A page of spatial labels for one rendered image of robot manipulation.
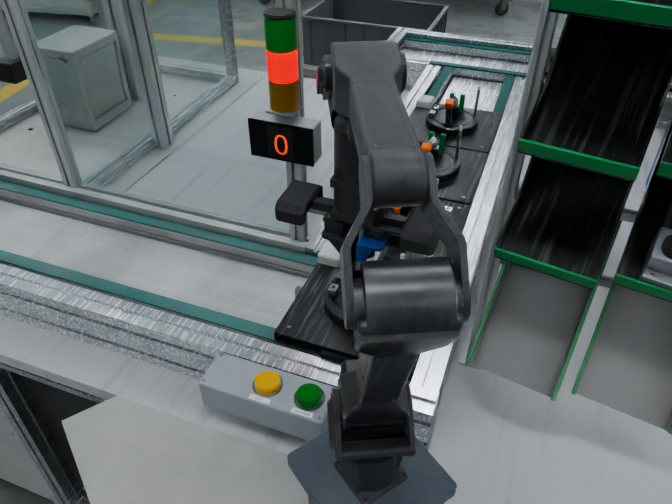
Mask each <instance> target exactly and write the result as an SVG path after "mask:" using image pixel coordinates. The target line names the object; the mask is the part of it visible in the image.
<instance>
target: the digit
mask: <svg viewBox="0 0 672 504"><path fill-rule="evenodd" d="M267 136H268V148H269V156H272V157H277V158H282V159H287V160H292V161H294V151H293V132H292V129H287V128H281V127H275V126H270V125H267Z"/></svg>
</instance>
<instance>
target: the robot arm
mask: <svg viewBox="0 0 672 504"><path fill-rule="evenodd" d="M330 49H331V55H323V59H322V63H321V65H320V66H319V67H318V68H317V80H316V87H317V94H322V98H323V100H328V106H329V112H330V118H331V124H332V127H333V129H334V175H333V176H332V177H331V179H330V187H332V188H334V199H331V198H326V197H323V186H321V185H318V184H313V183H309V182H304V181H299V180H294V181H293V182H292V183H291V184H290V185H289V186H288V188H287V189H286V190H285V191H284V193H283V194H282V195H281V196H280V198H279V199H278V200H277V202H276V205H275V216H276V219H277V220H278V221H281V222H286V223H290V224H294V225H298V226H301V225H303V224H304V223H305V222H306V214H307V212H310V213H315V214H319V215H323V216H324V217H323V222H324V230H323V231H322V233H321V235H322V238H324V239H327V240H329V241H330V242H331V244H332V245H333V246H334V247H335V249H336V250H337V251H338V252H339V253H340V271H341V288H342V305H343V317H344V325H345V329H346V330H351V329H353V337H354V347H355V350H356V351H357V352H360V354H359V359H354V360H344V361H343V362H342V363H341V370H340V376H339V379H338V388H332V393H331V398H330V399H329V400H328V402H327V413H328V433H329V447H330V448H332V449H333V450H334V453H335V458H337V459H335V460H334V467H335V468H336V469H337V471H338V472H339V474H340V475H341V476H342V478H343V479H344V480H345V482H346V483H347V485H348V486H349V487H350V489H351V490H352V492H353V493H354V494H355V496H356V497H357V498H358V500H359V501H360V503H361V504H371V503H372V502H374V501H375V500H377V499H378V498H379V497H381V496H382V495H384V494H385V493H387V492H388V491H390V490H391V489H393V488H394V487H396V486H397V485H399V484H400V483H402V482H403V481H405V480H406V479H407V478H408V473H407V471H406V470H405V469H404V468H403V467H402V465H401V464H400V462H401V461H402V456H414V455H415V453H416V446H415V432H414V418H413V405H412V395H411V389H410V386H409V383H406V382H407V380H408V378H409V376H410V373H411V371H412V369H413V367H414V365H415V363H416V361H417V358H418V356H419V354H420V353H424V352H427V351H431V350H435V349H438V348H442V347H446V346H448V345H449V344H450V343H452V342H453V341H454V340H455V339H456V338H457V337H458V336H459V335H460V333H461V331H462V328H463V323H465V322H467V321H468V319H469V317H470V315H471V312H470V311H471V293H470V281H469V268H468V255H467V243H466V240H465V237H464V235H463V234H462V232H461V231H460V229H459V228H458V226H457V225H456V223H455V222H454V220H453V219H452V217H451V216H450V214H449V213H448V211H447V210H446V208H445V207H444V205H443V204H442V203H441V201H440V200H439V198H438V192H437V179H436V168H435V161H434V158H433V155H432V154H431V152H427V153H424V152H423V151H422V149H421V146H420V144H419V141H418V138H417V136H416V133H415V131H414V128H413V126H412V123H411V121H410V118H409V116H408V113H407V111H406V108H405V105H404V103H403V100H402V98H401V93H402V92H403V91H404V90H405V87H406V81H407V61H406V56H405V53H404V52H400V49H399V45H398V44H397V42H396V41H395V40H383V41H348V42H332V44H331V45H330ZM397 207H412V209H411V211H410V212H409V213H408V215H407V217H405V216H401V215H396V214H394V213H395V209H393V208H397ZM361 227H363V229H364V231H363V233H362V235H361V237H360V239H359V236H358V231H359V230H360V228H361ZM391 233H392V234H396V235H400V240H399V245H400V248H401V249H402V250H404V251H409V252H413V253H417V254H421V255H426V256H431V255H433V254H434V252H435V249H436V247H437V244H438V241H439V239H441V241H442V242H443V244H444V245H445V247H446V255H447V257H430V258H412V259H393V260H375V261H366V260H367V258H368V256H369V255H370V254H371V253H372V251H377V252H379V251H382V250H383V248H384V246H385V244H386V242H387V240H388V238H389V236H390V234H391ZM340 421H341V422H340Z"/></svg>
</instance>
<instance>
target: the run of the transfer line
mask: <svg viewBox="0 0 672 504"><path fill-rule="evenodd" d="M387 40H395V41H396V42H397V44H398V45H399V49H400V52H404V53H405V56H406V61H407V81H406V87H405V90H408V91H411V89H412V88H413V86H414V85H415V83H416V82H417V80H418V79H419V77H420V76H421V74H422V73H423V72H425V73H428V75H430V74H431V73H432V74H436V80H437V78H439V79H446V84H445V87H444V88H445V92H446V90H447V89H451V90H458V91H465V92H472V93H477V89H478V86H479V85H480V86H481V90H480V94H486V95H493V96H499V94H500V91H501V88H502V87H503V88H510V89H511V90H512V87H513V85H518V86H519V88H521V87H522V86H524V85H525V81H526V76H527V71H528V67H529V62H530V57H531V53H532V48H533V43H524V42H516V41H508V40H499V39H491V38H482V37H474V36H466V35H457V34H449V33H441V32H432V31H424V30H415V29H409V28H400V27H398V28H397V29H396V30H395V31H394V33H393V34H392V35H391V36H390V37H389V38H388V39H387ZM445 92H444V94H445ZM668 122H669V121H668V120H661V119H658V121H657V124H656V126H655V128H662V129H666V127H667V124H668Z"/></svg>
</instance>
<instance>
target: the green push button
mask: <svg viewBox="0 0 672 504"><path fill-rule="evenodd" d="M322 398H323V396H322V390H321V388H320V387H319V386H318V385H316V384H313V383H307V384H304V385H302V386H300V387H299V388H298V389H297V391H296V400H297V402H298V404H299V405H300V406H302V407H304V408H314V407H316V406H318V405H319V404H320V403H321V401H322Z"/></svg>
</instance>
